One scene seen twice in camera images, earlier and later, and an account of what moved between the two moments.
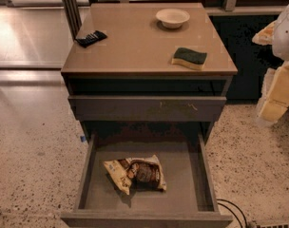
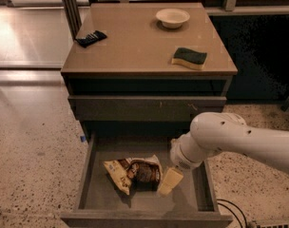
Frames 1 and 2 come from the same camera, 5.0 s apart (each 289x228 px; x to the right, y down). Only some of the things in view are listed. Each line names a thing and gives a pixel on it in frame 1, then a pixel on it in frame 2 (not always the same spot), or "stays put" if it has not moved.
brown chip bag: (137, 174) stays put
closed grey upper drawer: (147, 108) stays put
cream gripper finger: (265, 35) → (172, 178)
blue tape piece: (83, 138) stays put
